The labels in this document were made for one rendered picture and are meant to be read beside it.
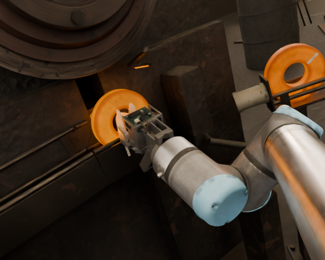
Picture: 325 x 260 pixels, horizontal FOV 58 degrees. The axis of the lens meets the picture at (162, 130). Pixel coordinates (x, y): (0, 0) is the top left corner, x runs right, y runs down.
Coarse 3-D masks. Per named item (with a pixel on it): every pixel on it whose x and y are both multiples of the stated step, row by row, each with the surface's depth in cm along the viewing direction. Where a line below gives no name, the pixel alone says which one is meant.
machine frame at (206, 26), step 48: (192, 0) 91; (192, 48) 89; (0, 96) 69; (48, 96) 69; (96, 96) 84; (144, 96) 83; (0, 144) 66; (0, 192) 68; (144, 192) 90; (48, 240) 77; (96, 240) 85; (144, 240) 94; (240, 240) 122
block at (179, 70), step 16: (176, 80) 77; (192, 80) 78; (176, 96) 80; (192, 96) 79; (176, 112) 84; (192, 112) 80; (208, 112) 83; (176, 128) 89; (192, 128) 82; (208, 128) 85; (208, 144) 86
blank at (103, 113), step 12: (108, 96) 70; (120, 96) 71; (132, 96) 73; (96, 108) 70; (108, 108) 70; (120, 108) 72; (96, 120) 69; (108, 120) 71; (96, 132) 70; (108, 132) 72
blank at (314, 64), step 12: (288, 48) 76; (300, 48) 76; (312, 48) 76; (276, 60) 77; (288, 60) 77; (300, 60) 77; (312, 60) 77; (324, 60) 77; (264, 72) 81; (276, 72) 78; (312, 72) 78; (324, 72) 78; (276, 84) 80; (288, 84) 82; (300, 84) 80; (300, 96) 81
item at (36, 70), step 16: (144, 16) 68; (128, 32) 66; (0, 48) 54; (112, 48) 65; (128, 48) 67; (0, 64) 54; (16, 64) 56; (32, 64) 57; (48, 64) 59; (64, 64) 61; (80, 64) 62; (96, 64) 64
